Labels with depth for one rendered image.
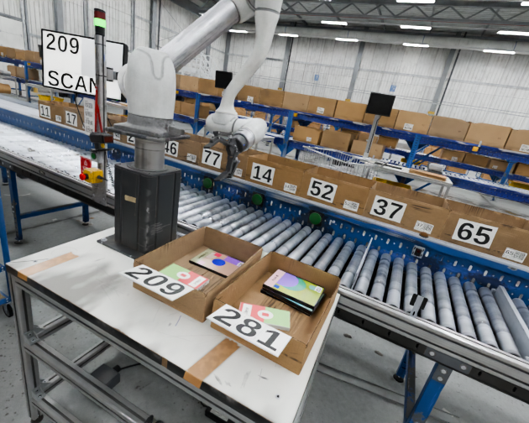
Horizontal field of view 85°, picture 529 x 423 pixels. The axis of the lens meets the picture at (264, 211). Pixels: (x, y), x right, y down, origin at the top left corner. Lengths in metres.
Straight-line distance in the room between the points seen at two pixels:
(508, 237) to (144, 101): 1.66
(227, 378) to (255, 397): 0.08
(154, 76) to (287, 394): 1.00
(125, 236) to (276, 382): 0.79
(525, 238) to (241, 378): 1.43
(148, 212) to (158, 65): 0.50
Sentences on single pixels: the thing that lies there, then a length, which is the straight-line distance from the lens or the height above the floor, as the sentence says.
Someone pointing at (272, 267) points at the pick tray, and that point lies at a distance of 1.17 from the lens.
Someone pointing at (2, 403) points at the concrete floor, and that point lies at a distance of 1.86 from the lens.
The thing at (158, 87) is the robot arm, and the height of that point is 1.36.
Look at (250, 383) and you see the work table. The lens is 0.81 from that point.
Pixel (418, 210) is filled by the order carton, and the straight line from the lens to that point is 1.70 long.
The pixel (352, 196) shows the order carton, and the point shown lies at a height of 0.98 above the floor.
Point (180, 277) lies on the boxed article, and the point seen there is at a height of 0.77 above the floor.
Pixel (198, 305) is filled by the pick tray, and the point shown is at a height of 0.81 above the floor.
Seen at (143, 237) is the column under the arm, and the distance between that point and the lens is 1.20.
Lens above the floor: 1.37
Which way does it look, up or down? 20 degrees down
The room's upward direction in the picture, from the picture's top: 11 degrees clockwise
